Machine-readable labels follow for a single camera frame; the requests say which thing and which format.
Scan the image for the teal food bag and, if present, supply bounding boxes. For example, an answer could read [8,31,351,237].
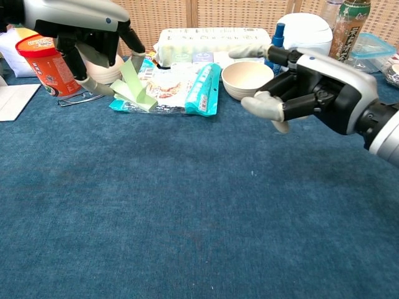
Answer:
[108,57,222,118]

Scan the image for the upright beige bowl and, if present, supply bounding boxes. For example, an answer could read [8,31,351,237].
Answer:
[221,60,275,101]

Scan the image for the green tea bottle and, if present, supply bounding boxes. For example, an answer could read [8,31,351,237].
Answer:
[329,0,372,63]

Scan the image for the toilet paper roll pack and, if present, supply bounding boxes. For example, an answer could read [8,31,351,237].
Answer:
[154,27,272,68]

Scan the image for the green yellow sponge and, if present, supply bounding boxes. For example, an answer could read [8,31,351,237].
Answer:
[14,27,38,39]

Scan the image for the green sticky note sheet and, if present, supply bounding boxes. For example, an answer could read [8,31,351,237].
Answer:
[119,59,158,108]

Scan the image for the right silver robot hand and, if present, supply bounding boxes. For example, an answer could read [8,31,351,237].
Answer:
[228,43,380,135]

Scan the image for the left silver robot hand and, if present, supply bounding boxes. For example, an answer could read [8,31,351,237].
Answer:
[23,0,147,98]

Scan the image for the purple pocket tissue pack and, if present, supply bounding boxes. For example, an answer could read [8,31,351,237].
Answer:
[192,51,215,67]

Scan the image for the white rice cooker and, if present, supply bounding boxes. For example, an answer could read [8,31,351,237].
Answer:
[276,12,334,55]

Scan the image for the black frame eyeglasses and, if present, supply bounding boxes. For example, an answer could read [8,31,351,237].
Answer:
[57,83,107,108]

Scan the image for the orange instant noodle cup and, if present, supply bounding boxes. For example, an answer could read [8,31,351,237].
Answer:
[15,33,84,97]

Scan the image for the glass bowl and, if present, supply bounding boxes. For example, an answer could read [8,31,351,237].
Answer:
[383,54,399,88]

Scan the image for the blue table cloth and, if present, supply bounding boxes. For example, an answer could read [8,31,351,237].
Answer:
[0,55,399,299]

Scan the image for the white tissue package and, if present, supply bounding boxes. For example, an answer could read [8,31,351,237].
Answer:
[0,26,38,78]

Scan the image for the blue spray bottle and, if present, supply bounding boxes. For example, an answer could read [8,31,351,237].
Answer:
[264,22,286,75]

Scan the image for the overturned beige bowl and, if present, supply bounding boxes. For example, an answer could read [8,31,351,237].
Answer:
[82,52,126,85]

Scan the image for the wicker folding screen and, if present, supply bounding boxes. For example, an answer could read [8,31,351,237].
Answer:
[0,0,399,57]

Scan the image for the clear container blue lid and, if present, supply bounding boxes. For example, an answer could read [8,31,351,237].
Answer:
[344,32,397,74]

